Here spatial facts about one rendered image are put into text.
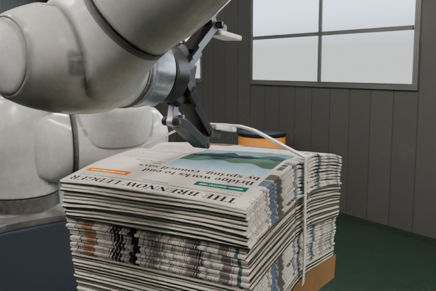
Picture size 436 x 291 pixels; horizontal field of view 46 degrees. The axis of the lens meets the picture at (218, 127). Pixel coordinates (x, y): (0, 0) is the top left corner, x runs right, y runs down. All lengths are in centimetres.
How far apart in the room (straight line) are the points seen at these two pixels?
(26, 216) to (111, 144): 22
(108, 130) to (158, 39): 64
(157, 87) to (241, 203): 16
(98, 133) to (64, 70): 63
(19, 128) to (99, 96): 59
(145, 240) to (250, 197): 16
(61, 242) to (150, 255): 47
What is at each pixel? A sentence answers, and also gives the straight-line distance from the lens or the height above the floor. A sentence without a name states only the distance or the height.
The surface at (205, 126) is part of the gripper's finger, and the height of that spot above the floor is 124.
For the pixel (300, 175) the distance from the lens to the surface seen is 74.
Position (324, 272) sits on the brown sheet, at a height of 98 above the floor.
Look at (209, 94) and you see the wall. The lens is 614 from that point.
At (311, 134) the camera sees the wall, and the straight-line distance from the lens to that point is 497.
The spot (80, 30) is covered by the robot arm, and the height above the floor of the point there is 135.
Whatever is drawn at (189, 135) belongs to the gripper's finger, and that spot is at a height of 123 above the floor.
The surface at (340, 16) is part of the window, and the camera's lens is 473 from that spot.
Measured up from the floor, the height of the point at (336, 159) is 116.
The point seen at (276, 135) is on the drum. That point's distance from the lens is 465.
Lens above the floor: 132
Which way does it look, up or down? 7 degrees down
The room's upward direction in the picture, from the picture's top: straight up
